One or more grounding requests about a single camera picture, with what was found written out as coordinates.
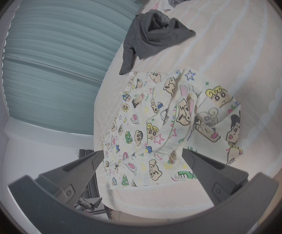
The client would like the blue-green curtain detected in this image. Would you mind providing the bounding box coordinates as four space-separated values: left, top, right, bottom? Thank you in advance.
4 0 142 83
2 55 103 134

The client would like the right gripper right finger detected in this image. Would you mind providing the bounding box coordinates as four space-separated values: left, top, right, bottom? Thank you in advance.
181 149 249 203

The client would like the white printed pyjama top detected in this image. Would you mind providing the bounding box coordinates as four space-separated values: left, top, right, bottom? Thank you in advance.
101 67 244 191

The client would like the black garment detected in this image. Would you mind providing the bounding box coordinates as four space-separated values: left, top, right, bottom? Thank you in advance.
119 10 196 76

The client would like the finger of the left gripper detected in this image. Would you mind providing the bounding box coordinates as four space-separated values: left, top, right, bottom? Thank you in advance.
92 197 103 209

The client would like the bed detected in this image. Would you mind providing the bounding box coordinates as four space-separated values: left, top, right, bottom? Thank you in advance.
92 0 282 219

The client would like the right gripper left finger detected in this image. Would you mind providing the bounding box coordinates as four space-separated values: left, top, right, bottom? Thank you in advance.
35 150 105 203

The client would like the white garment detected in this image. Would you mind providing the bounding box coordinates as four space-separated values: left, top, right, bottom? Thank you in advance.
159 0 174 11

